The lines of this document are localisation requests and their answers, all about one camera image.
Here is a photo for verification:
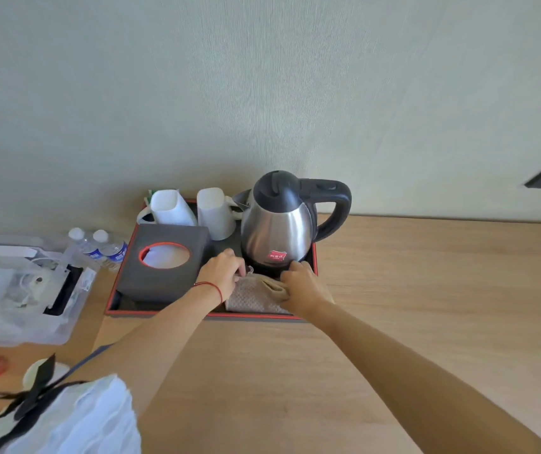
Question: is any beige textured cloth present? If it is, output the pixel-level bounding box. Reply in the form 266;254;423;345
224;272;292;315

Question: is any person's white garment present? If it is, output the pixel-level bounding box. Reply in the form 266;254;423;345
0;375;142;454

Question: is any black tray with red rim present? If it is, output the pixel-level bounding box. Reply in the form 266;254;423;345
105;198;319;321

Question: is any red string bracelet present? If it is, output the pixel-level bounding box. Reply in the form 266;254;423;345
193;282;224;305

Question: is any small water bottle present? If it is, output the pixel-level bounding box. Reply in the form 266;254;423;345
92;229;129;273
68;227;105;266

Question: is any person's right forearm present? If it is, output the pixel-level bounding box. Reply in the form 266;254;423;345
313;302;541;454

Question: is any stainless steel electric kettle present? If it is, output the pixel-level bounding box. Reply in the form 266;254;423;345
234;170;352;269

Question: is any black strap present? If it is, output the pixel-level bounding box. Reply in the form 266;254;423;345
0;345;112;454

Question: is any person's right hand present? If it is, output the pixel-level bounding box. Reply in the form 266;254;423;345
280;260;335;320

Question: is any white square mug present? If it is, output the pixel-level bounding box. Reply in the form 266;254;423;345
136;189;198;227
197;187;244;242

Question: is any dark grey tissue box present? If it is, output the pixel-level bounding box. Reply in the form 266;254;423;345
115;224;213;304

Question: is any person's left forearm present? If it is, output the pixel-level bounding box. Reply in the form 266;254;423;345
74;282;224;418

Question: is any person's left hand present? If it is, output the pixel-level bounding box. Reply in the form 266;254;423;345
195;248;247;305

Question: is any clear plastic storage box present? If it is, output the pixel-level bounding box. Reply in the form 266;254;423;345
0;233;102;347

